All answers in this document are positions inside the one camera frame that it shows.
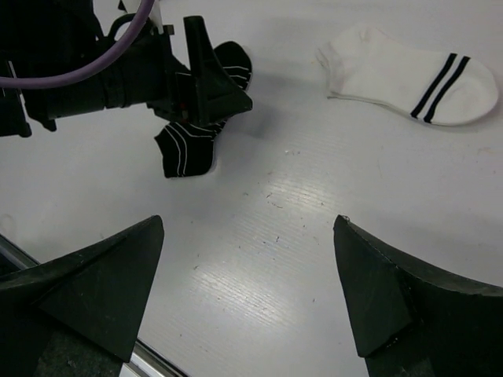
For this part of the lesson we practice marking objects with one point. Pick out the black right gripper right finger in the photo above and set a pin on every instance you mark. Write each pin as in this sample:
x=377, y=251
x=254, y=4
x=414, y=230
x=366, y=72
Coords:
x=411, y=318

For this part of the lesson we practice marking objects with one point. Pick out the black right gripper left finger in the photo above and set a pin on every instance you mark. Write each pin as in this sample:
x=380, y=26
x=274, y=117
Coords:
x=79, y=314

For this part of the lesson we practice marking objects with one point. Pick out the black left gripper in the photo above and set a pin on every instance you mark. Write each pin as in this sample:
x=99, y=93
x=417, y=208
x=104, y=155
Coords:
x=56, y=62

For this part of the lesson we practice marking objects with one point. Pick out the black white-striped sock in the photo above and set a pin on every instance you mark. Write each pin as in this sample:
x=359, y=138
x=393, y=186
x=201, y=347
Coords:
x=187, y=150

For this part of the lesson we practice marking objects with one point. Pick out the white sock with black stripes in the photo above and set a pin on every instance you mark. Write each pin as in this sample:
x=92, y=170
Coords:
x=438, y=88

